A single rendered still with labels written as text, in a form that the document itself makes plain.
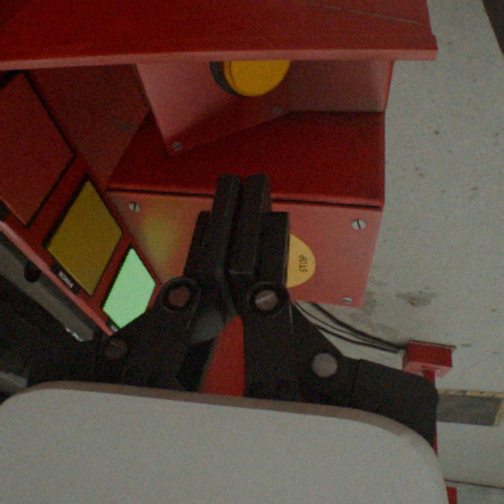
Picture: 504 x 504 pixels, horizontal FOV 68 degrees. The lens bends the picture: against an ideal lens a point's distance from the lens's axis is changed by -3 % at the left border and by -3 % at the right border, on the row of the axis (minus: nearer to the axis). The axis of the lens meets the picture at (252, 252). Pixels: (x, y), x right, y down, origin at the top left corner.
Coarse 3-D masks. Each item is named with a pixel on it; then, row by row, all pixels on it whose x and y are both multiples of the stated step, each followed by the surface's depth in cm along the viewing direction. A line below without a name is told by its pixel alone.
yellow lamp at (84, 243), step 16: (80, 192) 20; (96, 192) 21; (80, 208) 20; (96, 208) 21; (64, 224) 18; (80, 224) 20; (96, 224) 21; (112, 224) 22; (64, 240) 19; (80, 240) 20; (96, 240) 21; (112, 240) 23; (64, 256) 19; (80, 256) 20; (96, 256) 21; (80, 272) 20; (96, 272) 21
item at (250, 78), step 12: (276, 60) 19; (288, 60) 20; (228, 72) 19; (240, 72) 19; (252, 72) 19; (264, 72) 20; (276, 72) 20; (240, 84) 20; (252, 84) 20; (264, 84) 20; (276, 84) 21
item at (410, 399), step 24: (360, 360) 9; (360, 384) 9; (384, 384) 9; (408, 384) 9; (432, 384) 9; (360, 408) 9; (384, 408) 9; (408, 408) 9; (432, 408) 8; (432, 432) 8
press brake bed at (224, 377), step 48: (0, 0) 23; (48, 96) 28; (96, 96) 34; (96, 144) 35; (0, 240) 26; (0, 288) 27; (48, 288) 31; (96, 336) 39; (240, 336) 110; (240, 384) 119
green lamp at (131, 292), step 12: (132, 252) 25; (132, 264) 25; (120, 276) 24; (132, 276) 25; (144, 276) 27; (120, 288) 24; (132, 288) 25; (144, 288) 27; (108, 300) 23; (120, 300) 24; (132, 300) 26; (144, 300) 27; (108, 312) 23; (120, 312) 24; (132, 312) 26; (120, 324) 24
